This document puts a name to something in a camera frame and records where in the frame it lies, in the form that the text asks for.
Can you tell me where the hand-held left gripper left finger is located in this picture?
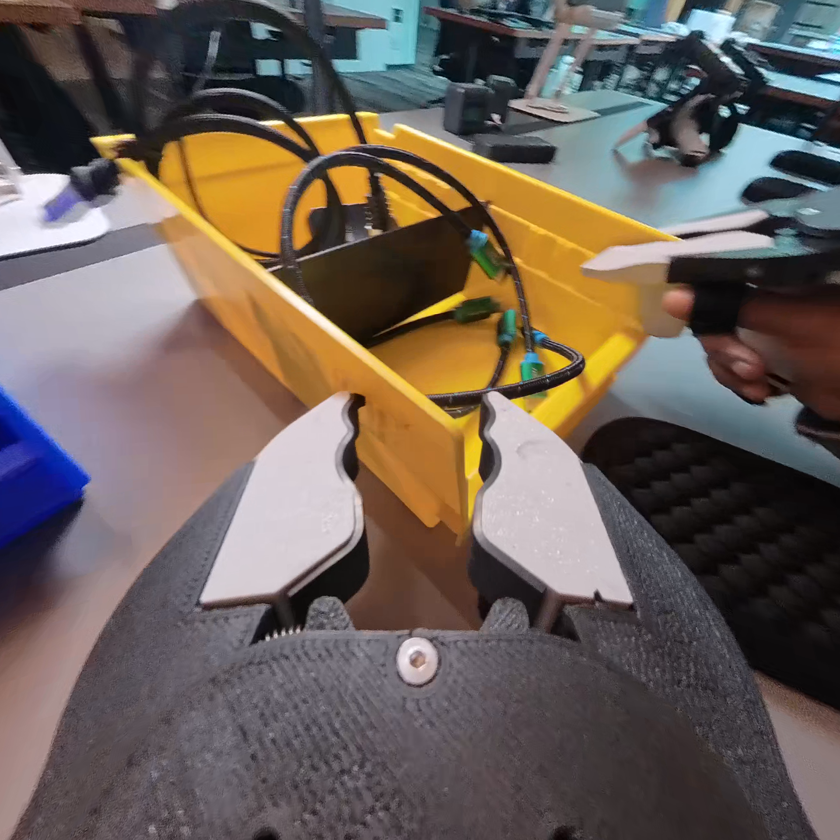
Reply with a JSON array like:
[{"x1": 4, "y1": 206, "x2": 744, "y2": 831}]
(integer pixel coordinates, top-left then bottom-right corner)
[{"x1": 199, "y1": 391, "x2": 370, "y2": 614}]

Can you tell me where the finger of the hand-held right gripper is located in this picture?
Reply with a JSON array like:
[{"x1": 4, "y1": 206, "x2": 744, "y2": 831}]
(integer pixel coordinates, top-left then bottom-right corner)
[
  {"x1": 655, "y1": 209, "x2": 777, "y2": 242},
  {"x1": 581, "y1": 231, "x2": 778, "y2": 339}
]

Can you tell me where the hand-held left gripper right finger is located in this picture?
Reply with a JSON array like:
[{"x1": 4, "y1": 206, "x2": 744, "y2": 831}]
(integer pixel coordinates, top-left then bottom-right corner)
[{"x1": 467, "y1": 392, "x2": 635, "y2": 614}]

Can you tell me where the yellow plastic bin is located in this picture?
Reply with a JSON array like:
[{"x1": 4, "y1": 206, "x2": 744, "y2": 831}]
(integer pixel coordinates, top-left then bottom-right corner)
[{"x1": 91, "y1": 112, "x2": 682, "y2": 534}]

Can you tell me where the black chair armrest pad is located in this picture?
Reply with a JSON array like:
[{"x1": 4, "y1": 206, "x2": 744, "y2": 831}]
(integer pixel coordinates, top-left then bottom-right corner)
[
  {"x1": 742, "y1": 176, "x2": 815, "y2": 206},
  {"x1": 771, "y1": 150, "x2": 840, "y2": 186},
  {"x1": 581, "y1": 416, "x2": 840, "y2": 710}
]

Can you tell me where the black and tan device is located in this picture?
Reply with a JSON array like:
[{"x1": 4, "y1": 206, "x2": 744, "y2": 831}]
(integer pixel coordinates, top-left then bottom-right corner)
[{"x1": 613, "y1": 31, "x2": 767, "y2": 170}]

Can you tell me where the flat black device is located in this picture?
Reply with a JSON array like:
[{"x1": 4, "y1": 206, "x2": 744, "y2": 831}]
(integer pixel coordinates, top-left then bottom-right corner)
[{"x1": 472, "y1": 134, "x2": 557, "y2": 165}]

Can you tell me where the black cube-shaped box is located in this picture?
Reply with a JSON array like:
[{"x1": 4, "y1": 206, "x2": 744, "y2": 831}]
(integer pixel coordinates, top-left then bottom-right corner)
[{"x1": 445, "y1": 75, "x2": 519, "y2": 137}]

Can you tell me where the black bin divider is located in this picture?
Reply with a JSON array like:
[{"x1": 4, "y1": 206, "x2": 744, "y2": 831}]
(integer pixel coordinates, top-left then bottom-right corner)
[{"x1": 270, "y1": 209, "x2": 488, "y2": 343}]

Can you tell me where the blue plastic bin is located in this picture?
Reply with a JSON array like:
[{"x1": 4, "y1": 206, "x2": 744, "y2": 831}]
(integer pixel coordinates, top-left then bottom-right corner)
[{"x1": 0, "y1": 384, "x2": 91, "y2": 552}]

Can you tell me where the wooden office desk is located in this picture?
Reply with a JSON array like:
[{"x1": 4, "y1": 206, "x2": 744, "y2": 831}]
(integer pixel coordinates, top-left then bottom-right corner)
[{"x1": 0, "y1": 0, "x2": 389, "y2": 142}]

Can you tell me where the white tablet stand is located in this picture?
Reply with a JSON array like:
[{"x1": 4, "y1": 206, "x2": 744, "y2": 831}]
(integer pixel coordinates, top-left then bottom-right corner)
[{"x1": 0, "y1": 141, "x2": 111, "y2": 260}]

